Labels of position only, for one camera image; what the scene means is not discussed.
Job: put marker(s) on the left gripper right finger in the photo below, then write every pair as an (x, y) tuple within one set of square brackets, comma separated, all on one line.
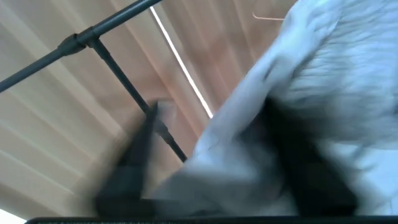
[(311, 180)]

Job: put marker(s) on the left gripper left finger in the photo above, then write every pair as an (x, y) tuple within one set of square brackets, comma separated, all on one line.
[(130, 180)]

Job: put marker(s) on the pale grey shorts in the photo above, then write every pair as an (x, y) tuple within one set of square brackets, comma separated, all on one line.
[(342, 62)]

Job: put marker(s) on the pink clothes hanger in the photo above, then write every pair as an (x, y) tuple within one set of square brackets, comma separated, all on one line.
[(267, 18)]

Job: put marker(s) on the black clothes rack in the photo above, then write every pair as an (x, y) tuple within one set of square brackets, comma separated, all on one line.
[(74, 42)]

